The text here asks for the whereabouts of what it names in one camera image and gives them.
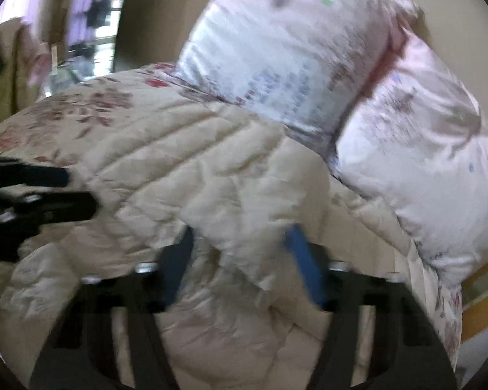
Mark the white blue-flowered pillow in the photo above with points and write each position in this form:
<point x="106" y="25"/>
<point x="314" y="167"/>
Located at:
<point x="276" y="40"/>

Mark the beige floral bedspread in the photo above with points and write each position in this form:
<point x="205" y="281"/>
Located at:
<point x="65" y="109"/>

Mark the cream quilted puffer jacket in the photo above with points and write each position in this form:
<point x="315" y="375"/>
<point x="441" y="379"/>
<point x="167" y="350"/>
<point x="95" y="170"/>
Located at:
<point x="211" y="178"/>

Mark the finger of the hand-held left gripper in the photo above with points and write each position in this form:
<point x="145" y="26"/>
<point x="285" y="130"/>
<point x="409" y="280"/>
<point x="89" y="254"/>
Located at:
<point x="61" y="207"/>
<point x="32" y="174"/>

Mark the wooden bed frame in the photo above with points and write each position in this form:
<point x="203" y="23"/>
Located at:
<point x="486" y="304"/>

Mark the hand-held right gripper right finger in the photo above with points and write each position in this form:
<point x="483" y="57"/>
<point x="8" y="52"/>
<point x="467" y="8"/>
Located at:
<point x="309" y="268"/>

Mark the beige floral hanging cloth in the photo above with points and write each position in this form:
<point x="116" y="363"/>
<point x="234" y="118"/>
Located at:
<point x="12" y="73"/>

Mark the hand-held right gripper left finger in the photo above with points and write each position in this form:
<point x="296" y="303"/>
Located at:
<point x="175" y="270"/>

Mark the pink floral pillow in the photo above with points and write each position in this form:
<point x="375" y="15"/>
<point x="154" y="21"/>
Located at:
<point x="423" y="154"/>

